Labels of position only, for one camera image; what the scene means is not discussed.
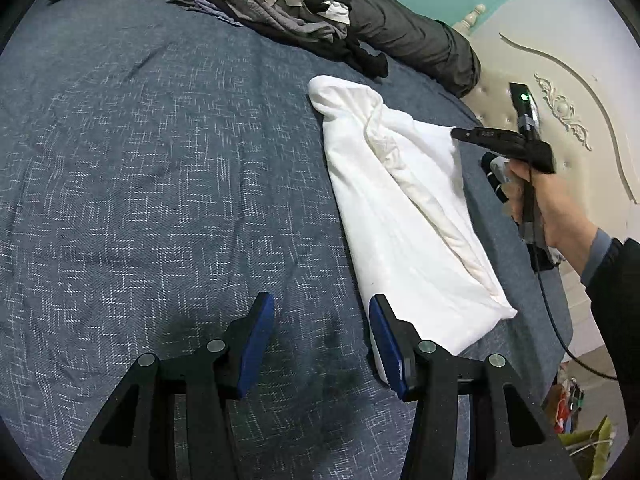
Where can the person's right forearm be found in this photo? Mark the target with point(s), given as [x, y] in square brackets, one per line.
[620, 310]

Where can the pile of mixed clothes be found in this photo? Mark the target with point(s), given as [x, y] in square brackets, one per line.
[365, 62]

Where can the person's right hand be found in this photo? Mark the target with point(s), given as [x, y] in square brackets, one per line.
[562, 210]

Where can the cream bedpost finial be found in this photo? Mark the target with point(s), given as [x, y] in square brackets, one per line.
[472, 17]

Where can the grey crumpled garment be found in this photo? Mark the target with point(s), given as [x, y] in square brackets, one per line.
[280, 17]

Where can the blue patterned bedspread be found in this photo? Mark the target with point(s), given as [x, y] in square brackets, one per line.
[150, 185]

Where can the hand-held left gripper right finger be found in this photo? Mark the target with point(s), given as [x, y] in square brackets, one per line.
[385, 347]

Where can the pale blue crumpled garment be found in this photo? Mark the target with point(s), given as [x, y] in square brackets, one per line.
[215, 10]

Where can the colourful floor clutter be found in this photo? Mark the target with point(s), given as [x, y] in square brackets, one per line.
[580, 425]

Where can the cream tufted headboard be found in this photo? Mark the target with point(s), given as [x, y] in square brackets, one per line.
[590, 60]

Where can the white long-sleeve shirt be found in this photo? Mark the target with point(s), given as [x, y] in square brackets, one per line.
[400, 230]

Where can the dark grey rolled duvet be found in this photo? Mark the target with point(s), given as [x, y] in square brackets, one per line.
[415, 35]

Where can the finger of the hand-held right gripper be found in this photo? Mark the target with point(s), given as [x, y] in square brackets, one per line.
[480, 136]

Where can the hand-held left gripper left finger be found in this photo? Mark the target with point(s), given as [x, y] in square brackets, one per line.
[257, 347]

